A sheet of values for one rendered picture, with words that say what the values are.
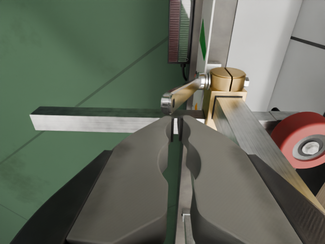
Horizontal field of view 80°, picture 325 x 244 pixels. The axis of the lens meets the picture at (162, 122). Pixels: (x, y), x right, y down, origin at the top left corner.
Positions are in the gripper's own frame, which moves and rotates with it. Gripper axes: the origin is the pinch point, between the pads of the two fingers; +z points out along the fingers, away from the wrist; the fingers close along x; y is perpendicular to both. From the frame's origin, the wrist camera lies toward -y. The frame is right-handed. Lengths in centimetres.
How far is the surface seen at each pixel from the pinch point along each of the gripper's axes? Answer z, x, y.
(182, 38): 31.7, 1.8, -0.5
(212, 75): 16.4, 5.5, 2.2
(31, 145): 103, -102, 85
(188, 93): 5.8, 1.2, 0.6
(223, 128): 9.5, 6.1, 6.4
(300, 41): 35.9, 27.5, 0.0
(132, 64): 102, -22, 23
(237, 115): 9.6, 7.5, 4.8
